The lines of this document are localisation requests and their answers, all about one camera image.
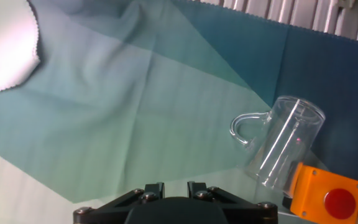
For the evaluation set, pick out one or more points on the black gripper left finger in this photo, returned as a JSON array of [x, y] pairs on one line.
[[110, 211]]

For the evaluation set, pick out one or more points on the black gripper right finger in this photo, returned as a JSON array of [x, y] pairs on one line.
[[247, 214]]

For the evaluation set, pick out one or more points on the orange box red push button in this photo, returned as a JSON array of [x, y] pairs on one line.
[[315, 193]]

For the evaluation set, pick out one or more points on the blue green white tablecloth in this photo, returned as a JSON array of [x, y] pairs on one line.
[[135, 109]]

